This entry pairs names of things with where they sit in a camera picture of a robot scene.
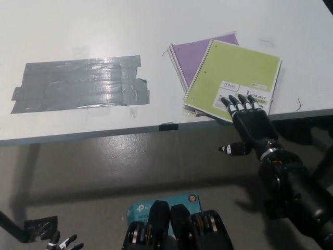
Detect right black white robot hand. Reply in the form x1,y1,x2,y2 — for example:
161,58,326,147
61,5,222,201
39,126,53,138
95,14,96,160
217,94,285,160

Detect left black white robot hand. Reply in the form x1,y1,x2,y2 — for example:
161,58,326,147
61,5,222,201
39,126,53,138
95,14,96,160
45,230,84,250

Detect green spiral notebook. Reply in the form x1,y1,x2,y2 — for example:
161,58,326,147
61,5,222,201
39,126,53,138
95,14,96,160
182,39,283,123

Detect black robot body blocks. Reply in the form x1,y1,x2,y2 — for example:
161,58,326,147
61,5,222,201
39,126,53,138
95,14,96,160
121,199,234,250

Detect small black table clip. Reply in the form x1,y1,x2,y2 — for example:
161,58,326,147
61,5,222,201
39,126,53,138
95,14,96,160
159,122,179,131

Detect teal router box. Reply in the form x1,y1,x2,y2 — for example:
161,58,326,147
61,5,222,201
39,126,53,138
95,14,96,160
126,192,203,235

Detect purple spiral notebook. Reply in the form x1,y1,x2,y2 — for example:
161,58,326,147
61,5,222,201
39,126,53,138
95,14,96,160
167,31,240,118

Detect grey duct tape patch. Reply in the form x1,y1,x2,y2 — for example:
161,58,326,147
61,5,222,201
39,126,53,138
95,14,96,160
10,55,151,114

